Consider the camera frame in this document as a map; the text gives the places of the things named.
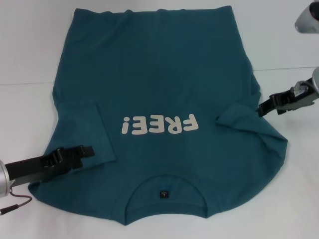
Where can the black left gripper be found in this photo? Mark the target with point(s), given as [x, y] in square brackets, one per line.
[25, 169]

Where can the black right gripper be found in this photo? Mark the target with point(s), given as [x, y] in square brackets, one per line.
[286, 95]

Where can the teal t-shirt with FREE print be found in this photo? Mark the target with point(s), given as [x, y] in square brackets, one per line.
[159, 74]

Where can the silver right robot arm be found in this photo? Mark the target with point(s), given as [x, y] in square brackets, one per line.
[307, 20]

